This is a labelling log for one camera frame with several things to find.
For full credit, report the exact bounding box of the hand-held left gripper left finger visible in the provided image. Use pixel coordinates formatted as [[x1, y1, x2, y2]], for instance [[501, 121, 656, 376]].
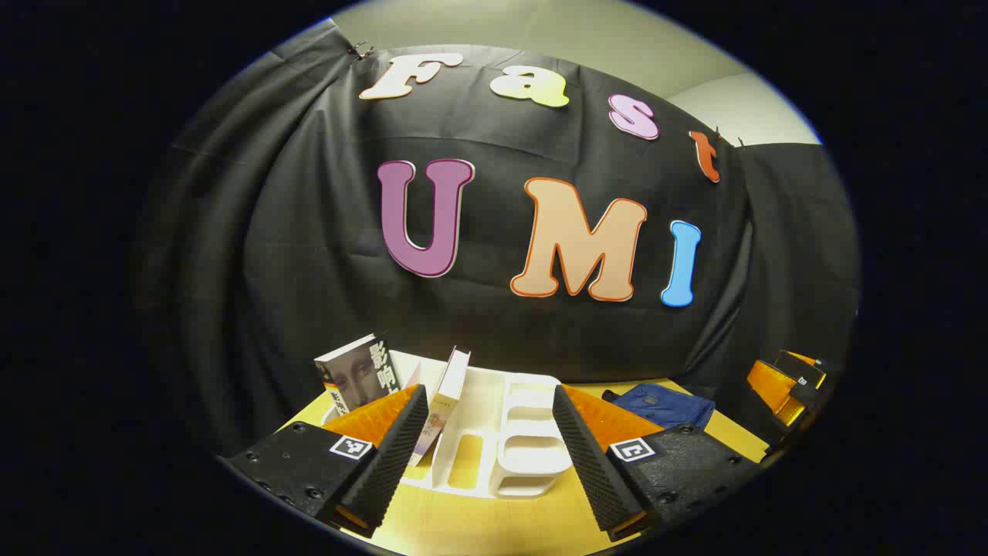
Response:
[[224, 384, 430, 539]]

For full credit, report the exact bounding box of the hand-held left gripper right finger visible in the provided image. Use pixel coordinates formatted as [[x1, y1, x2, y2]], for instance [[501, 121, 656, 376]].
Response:
[[552, 384, 765, 543]]

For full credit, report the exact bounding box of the white plastic bookshelf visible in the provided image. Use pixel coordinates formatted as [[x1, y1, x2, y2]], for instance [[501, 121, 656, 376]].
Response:
[[320, 349, 576, 500]]

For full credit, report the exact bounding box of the pink cover book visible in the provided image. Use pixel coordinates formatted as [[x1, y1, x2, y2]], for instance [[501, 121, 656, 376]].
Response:
[[407, 346, 472, 468]]

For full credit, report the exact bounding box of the portrait cover book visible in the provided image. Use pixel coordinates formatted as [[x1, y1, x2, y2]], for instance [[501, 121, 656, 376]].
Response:
[[313, 334, 402, 418]]

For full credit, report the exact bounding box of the blue schoolbag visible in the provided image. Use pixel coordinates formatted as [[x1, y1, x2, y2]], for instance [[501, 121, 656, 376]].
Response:
[[602, 381, 716, 433]]

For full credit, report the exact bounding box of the black backdrop cloth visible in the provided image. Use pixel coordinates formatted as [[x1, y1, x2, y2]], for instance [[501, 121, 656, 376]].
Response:
[[131, 19, 861, 456]]

